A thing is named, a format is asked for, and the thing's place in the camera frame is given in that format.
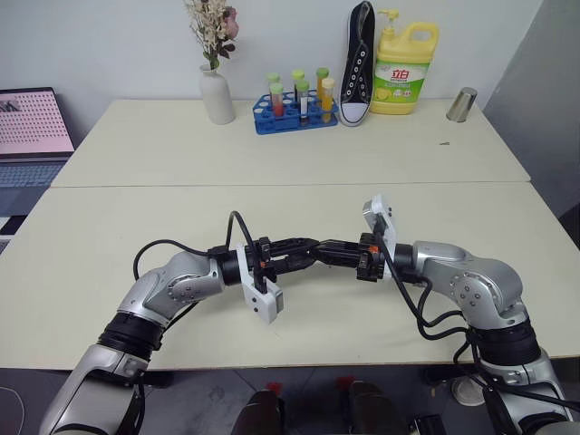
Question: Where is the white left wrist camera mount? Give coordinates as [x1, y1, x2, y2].
[235, 242, 286, 325]

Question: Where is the thin white floor cable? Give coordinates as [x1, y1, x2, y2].
[0, 385, 24, 435]

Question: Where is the green-capped tube, red liquid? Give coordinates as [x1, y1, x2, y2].
[269, 82, 286, 119]

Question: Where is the silver metal cup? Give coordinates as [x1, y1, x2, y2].
[445, 87, 479, 124]

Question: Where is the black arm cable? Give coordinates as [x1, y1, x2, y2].
[373, 220, 482, 364]
[132, 210, 257, 283]

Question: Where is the yellow-capped tube, orange liquid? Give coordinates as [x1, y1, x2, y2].
[320, 77, 337, 125]

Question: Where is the white round floor disc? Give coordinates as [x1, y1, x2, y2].
[454, 377, 487, 407]

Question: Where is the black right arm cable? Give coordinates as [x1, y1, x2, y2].
[373, 220, 482, 364]

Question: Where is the green-capped tube, white label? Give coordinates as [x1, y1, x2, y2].
[295, 80, 312, 127]

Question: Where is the dried flower bouquet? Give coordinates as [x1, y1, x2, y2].
[182, 0, 239, 73]

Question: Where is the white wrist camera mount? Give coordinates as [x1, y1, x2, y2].
[361, 193, 399, 278]
[235, 242, 286, 325]

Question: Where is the white ceramic vase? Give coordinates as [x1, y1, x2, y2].
[198, 63, 237, 126]

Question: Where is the open laptop computer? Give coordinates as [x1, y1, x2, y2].
[0, 87, 77, 219]

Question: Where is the blue test tube rack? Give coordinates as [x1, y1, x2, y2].
[252, 92, 341, 137]

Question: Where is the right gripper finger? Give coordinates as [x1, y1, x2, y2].
[312, 250, 362, 269]
[318, 239, 363, 256]

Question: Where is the yellow detergent pump bottle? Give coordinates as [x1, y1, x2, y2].
[368, 8, 440, 116]

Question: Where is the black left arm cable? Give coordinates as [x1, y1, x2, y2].
[132, 210, 257, 283]

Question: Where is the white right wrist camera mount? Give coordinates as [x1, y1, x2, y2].
[361, 193, 399, 278]

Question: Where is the black canvas sneaker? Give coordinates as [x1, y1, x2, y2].
[338, 0, 379, 128]

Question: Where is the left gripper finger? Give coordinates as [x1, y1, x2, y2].
[270, 237, 319, 256]
[271, 253, 321, 276]

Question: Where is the black table leg bracket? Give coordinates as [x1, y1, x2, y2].
[142, 370, 175, 390]
[423, 364, 461, 387]

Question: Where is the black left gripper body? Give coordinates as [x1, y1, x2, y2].
[246, 235, 278, 294]

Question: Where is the dark rounded shape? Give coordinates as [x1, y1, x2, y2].
[235, 389, 287, 435]

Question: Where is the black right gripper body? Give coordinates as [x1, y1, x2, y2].
[355, 231, 387, 285]

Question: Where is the green-capped tube, orange liquid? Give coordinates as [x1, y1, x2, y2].
[315, 67, 331, 106]

